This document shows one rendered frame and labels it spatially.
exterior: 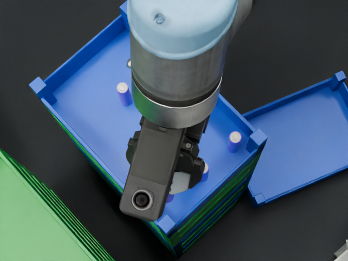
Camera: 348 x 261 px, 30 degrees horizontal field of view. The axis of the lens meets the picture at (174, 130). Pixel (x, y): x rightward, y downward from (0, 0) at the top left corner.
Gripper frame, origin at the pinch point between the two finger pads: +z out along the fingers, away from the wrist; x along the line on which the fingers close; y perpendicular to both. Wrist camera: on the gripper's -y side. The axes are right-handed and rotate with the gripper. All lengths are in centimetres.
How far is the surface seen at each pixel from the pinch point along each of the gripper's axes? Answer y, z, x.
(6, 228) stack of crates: -4.0, 24.3, 24.8
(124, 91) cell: 15.3, 4.4, 10.8
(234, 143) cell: 12.5, 5.2, -7.1
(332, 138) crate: 47, 52, -27
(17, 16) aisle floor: 55, 50, 54
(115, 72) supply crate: 21.2, 9.3, 14.4
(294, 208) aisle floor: 29, 57, -23
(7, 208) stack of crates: -1.1, 23.5, 25.8
